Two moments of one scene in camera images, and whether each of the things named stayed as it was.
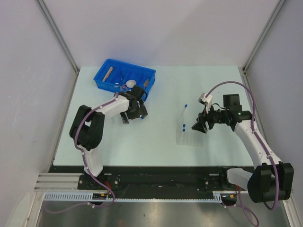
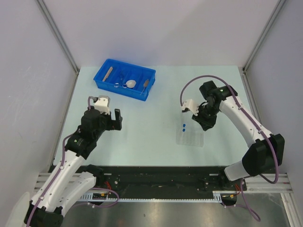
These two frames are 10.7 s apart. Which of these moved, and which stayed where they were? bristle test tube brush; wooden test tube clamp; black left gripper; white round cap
Moved: black left gripper
Stayed: wooden test tube clamp; white round cap; bristle test tube brush
